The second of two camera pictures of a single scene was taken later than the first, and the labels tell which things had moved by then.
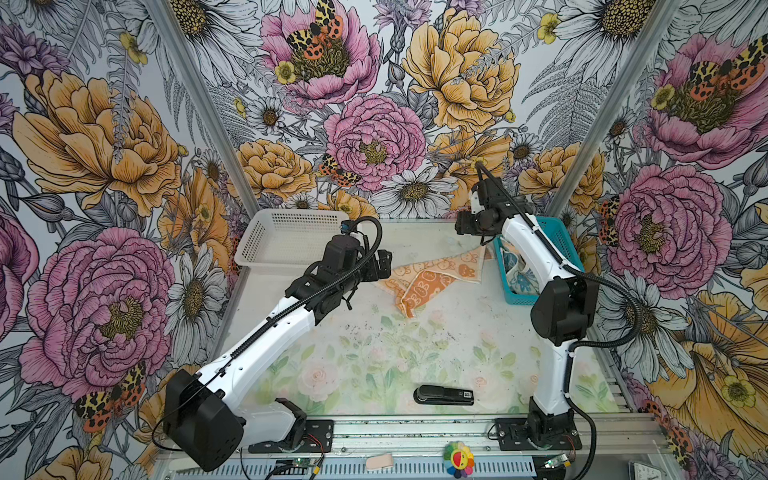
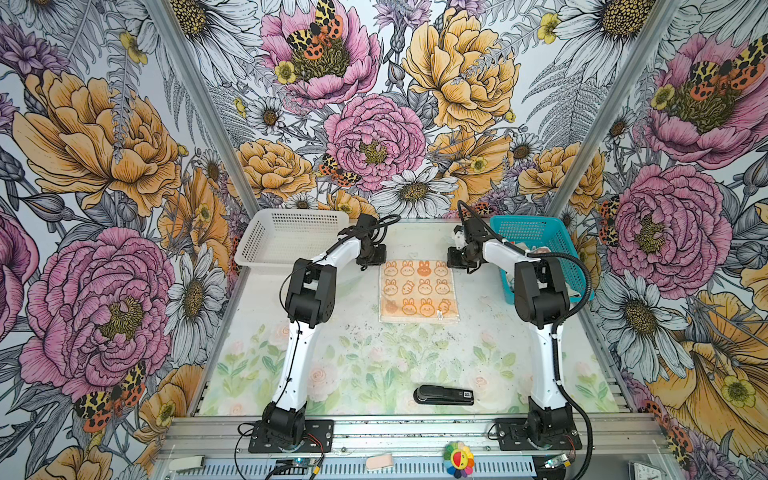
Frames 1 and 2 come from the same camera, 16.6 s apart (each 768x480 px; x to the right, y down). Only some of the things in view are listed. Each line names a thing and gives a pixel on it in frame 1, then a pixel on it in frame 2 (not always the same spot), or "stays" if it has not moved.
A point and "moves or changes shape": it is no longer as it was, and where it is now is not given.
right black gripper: [463, 224] → [452, 260]
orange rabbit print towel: [416, 285] moves or changes shape
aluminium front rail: [428, 436] stays
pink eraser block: [379, 461] stays
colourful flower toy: [459, 459] stays
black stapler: [440, 395] stays
